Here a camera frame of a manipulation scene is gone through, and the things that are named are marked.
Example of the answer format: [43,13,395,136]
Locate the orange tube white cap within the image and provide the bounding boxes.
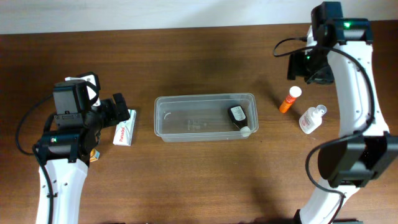
[279,86,302,113]

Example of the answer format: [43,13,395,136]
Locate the dark bottle white cap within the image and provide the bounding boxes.
[228,105,251,138]

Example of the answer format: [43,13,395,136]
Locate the clear plastic container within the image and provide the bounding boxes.
[154,93,259,142]

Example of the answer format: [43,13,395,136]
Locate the white Panadol box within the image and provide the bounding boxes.
[113,109,137,146]

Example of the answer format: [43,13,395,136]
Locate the white pump bottle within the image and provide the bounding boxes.
[299,105,327,134]

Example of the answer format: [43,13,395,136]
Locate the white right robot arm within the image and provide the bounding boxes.
[288,1,397,223]

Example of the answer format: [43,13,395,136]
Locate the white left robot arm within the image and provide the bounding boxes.
[32,80,131,223]

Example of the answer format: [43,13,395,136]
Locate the small orange box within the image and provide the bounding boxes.
[90,149,100,162]

